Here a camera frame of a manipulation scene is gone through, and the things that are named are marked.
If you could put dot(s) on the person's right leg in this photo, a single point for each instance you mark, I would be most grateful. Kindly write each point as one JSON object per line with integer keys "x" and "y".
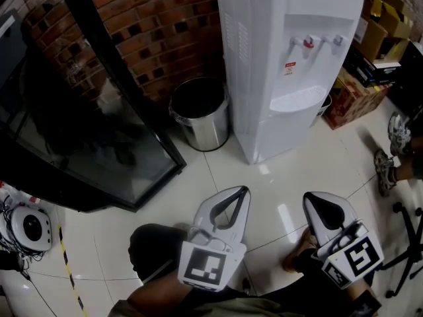
{"x": 307, "y": 263}

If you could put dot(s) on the white water dispenser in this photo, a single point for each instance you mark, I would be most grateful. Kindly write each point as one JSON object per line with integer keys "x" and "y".
{"x": 264, "y": 78}

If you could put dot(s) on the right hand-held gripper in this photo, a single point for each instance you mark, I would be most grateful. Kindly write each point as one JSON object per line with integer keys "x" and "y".
{"x": 357, "y": 259}

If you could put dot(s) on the person's olive shirt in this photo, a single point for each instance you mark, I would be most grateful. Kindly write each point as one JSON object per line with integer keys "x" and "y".
{"x": 231, "y": 309}

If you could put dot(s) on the person's right forearm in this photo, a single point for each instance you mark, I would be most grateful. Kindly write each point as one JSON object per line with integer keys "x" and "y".
{"x": 358, "y": 291}

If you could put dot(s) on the stainless steel trash can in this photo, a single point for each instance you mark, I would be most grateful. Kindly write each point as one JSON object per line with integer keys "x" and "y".
{"x": 205, "y": 124}

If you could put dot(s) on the person's brown shoe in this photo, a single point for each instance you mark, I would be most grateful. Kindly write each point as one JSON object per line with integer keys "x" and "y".
{"x": 297, "y": 249}

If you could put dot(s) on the person's left forearm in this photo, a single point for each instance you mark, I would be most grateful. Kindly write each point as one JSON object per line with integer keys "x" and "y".
{"x": 155, "y": 292}

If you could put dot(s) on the white plastic container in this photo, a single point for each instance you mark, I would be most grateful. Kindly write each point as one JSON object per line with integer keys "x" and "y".
{"x": 325, "y": 106}

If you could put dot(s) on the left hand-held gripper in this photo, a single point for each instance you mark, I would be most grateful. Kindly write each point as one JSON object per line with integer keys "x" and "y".
{"x": 208, "y": 263}

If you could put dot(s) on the cardboard box with yellow tape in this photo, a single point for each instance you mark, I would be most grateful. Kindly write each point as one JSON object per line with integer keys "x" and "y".
{"x": 390, "y": 15}

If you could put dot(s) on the black printed box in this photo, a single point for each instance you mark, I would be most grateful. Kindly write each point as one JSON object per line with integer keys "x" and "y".
{"x": 370, "y": 69}

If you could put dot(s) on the white round device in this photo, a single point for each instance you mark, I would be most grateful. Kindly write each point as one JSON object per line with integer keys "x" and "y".
{"x": 31, "y": 226}

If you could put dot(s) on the black office chair base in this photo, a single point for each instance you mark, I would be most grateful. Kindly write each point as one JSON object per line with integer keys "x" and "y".
{"x": 406, "y": 243}

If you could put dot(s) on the brown printed cardboard box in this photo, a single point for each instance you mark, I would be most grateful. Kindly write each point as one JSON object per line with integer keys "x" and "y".
{"x": 353, "y": 104}

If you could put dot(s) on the red white plastic bag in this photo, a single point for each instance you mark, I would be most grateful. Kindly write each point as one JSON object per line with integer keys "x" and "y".
{"x": 20, "y": 195}

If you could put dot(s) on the cardboard box with white label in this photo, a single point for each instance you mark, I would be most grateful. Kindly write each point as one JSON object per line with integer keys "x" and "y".
{"x": 370, "y": 41}

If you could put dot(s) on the black equipment case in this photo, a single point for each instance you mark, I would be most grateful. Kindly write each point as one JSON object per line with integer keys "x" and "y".
{"x": 408, "y": 78}

